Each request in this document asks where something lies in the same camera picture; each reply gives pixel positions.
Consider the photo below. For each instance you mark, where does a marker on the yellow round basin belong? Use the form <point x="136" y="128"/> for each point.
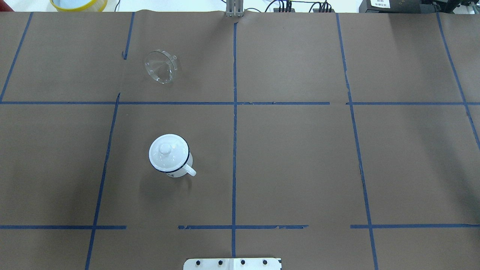
<point x="79" y="5"/>

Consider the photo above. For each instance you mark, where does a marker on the white mug lid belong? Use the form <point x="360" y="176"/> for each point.
<point x="169" y="153"/>

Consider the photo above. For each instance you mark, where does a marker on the white enamel mug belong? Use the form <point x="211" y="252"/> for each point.
<point x="186" y="170"/>

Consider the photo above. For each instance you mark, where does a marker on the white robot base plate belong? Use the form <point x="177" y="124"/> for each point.
<point x="233" y="264"/>

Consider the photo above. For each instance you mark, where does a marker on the aluminium frame post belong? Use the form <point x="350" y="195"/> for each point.
<point x="234" y="8"/>

